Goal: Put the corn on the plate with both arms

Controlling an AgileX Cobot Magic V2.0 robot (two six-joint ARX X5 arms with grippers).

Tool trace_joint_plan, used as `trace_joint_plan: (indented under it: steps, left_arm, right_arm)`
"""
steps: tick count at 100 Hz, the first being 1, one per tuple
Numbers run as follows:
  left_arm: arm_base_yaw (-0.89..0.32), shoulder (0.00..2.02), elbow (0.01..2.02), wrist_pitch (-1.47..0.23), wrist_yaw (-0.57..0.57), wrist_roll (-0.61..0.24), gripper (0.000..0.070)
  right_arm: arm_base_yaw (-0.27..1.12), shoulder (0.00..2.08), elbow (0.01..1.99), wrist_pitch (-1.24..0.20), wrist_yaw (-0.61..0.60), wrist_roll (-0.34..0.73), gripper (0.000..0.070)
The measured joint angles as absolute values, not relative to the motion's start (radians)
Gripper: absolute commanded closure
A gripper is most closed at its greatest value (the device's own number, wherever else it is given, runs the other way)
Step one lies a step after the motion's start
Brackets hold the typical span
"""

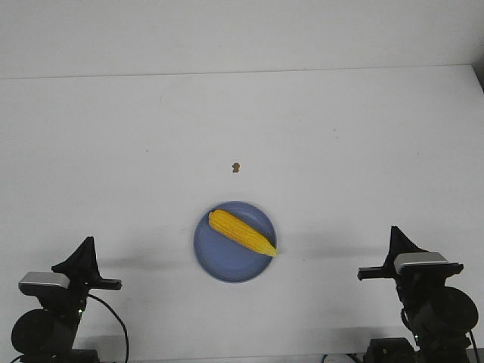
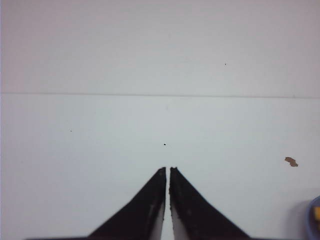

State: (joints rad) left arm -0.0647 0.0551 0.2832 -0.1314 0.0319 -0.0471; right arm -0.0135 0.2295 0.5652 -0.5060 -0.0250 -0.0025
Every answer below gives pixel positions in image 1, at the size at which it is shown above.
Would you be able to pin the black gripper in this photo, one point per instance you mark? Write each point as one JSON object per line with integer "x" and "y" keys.
{"x": 399, "y": 243}
{"x": 81, "y": 267}

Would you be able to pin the blue round plate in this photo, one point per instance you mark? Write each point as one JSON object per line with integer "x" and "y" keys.
{"x": 224, "y": 259}

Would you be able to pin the yellow corn cob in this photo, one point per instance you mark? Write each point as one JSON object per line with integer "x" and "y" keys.
{"x": 240, "y": 232}

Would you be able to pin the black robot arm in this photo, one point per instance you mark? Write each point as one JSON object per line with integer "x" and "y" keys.
{"x": 47, "y": 334}
{"x": 441, "y": 318}

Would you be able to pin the white object at table edge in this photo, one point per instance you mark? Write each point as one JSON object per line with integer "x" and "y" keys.
{"x": 337, "y": 358}

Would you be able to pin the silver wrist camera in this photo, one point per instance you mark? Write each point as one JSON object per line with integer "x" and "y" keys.
{"x": 34, "y": 283}
{"x": 406, "y": 260}

